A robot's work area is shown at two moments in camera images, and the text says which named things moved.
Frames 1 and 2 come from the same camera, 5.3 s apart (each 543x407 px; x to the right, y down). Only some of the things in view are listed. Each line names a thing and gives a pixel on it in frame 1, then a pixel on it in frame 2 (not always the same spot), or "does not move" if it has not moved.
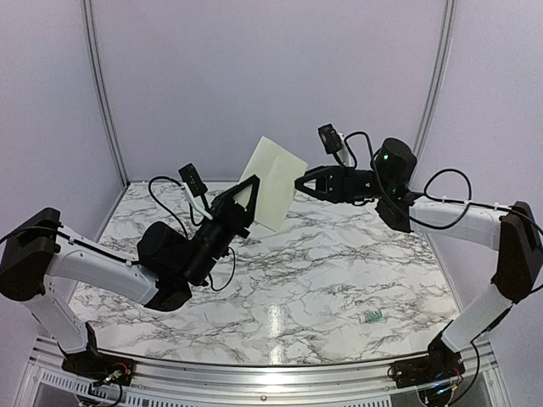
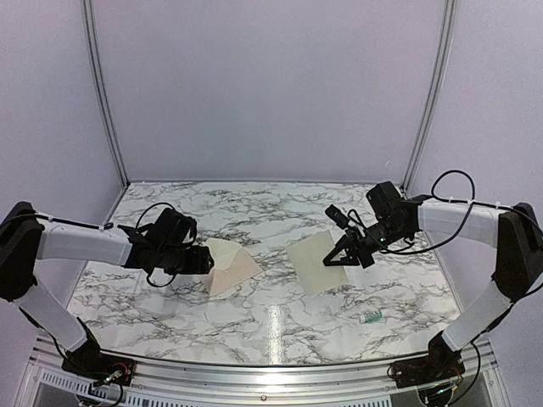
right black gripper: [338, 186] to [364, 255]
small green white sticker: [372, 316] does not move
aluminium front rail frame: [48, 383] does not move
